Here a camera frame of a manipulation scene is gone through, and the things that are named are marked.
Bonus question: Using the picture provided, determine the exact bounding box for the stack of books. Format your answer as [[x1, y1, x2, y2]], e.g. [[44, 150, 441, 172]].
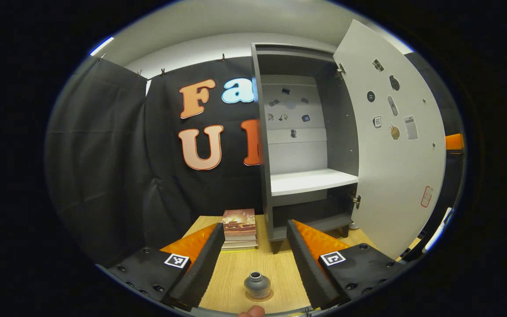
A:
[[221, 209, 259, 252]]

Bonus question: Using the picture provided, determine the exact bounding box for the ceiling light strip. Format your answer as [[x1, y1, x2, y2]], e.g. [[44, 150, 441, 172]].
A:
[[89, 37, 115, 57]]

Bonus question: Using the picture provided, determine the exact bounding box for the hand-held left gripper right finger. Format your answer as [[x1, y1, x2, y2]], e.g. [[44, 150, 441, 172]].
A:
[[286, 219, 408, 310]]

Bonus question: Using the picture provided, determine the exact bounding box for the white cabinet shelf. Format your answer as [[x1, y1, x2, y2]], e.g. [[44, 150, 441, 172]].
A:
[[270, 169, 359, 197]]

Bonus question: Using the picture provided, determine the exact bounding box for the light grey cabinet door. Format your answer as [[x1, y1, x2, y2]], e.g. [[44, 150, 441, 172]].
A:
[[333, 19, 448, 260]]

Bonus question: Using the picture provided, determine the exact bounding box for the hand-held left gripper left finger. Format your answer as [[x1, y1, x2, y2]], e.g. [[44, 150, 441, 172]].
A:
[[97, 222, 226, 311]]

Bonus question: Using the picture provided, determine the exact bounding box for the dark grey cabinet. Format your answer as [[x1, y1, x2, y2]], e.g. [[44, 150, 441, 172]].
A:
[[251, 43, 360, 254]]

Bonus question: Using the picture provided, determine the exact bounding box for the round brown coaster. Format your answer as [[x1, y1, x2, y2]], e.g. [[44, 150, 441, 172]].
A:
[[241, 282, 275, 303]]

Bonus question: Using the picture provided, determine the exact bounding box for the black backdrop cloth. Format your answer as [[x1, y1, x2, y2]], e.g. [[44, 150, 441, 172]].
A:
[[44, 52, 464, 267]]

